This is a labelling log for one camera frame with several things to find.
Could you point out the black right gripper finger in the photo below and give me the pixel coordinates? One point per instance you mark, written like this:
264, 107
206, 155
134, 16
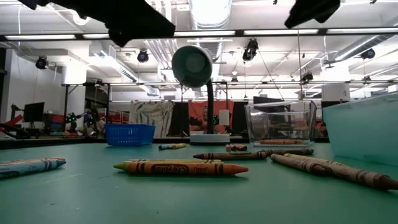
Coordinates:
300, 14

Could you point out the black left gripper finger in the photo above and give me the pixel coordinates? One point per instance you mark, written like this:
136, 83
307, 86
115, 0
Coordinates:
136, 21

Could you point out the blue crayon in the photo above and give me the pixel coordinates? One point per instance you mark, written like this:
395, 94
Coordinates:
31, 168
164, 147

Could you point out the black overhead beam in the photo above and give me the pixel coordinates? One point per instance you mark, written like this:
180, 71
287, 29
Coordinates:
79, 36

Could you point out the black ceiling spotlight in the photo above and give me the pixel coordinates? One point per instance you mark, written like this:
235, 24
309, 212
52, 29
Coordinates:
41, 63
368, 53
249, 51
142, 56
307, 77

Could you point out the thin metal rod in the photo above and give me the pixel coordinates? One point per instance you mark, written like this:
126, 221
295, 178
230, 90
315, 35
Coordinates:
300, 62

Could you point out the white box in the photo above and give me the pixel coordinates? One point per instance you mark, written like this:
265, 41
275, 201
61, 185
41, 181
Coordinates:
335, 92

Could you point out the black monitor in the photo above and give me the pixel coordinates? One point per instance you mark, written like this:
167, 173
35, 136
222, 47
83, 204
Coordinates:
34, 112
264, 99

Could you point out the grey patterned cloth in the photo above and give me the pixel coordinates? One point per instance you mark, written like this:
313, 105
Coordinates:
152, 113

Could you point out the black metal rack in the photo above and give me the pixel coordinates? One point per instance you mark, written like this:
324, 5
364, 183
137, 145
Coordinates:
66, 102

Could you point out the black panel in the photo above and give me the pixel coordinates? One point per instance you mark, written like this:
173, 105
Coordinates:
178, 119
240, 118

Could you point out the person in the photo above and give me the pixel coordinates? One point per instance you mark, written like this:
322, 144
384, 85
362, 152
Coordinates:
203, 119
93, 123

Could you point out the clear plastic container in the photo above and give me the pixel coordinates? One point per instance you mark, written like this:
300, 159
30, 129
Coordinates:
280, 124

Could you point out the blue plastic basket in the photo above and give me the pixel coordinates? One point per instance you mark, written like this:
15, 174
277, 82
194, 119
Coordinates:
130, 135

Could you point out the red-orange backdrop cloth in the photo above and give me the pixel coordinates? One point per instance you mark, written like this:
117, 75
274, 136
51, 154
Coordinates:
222, 104

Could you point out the white sheet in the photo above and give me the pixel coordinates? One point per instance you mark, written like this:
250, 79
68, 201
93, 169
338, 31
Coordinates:
224, 117

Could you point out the teal plastic bin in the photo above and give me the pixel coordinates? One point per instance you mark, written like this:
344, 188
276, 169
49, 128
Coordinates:
367, 130

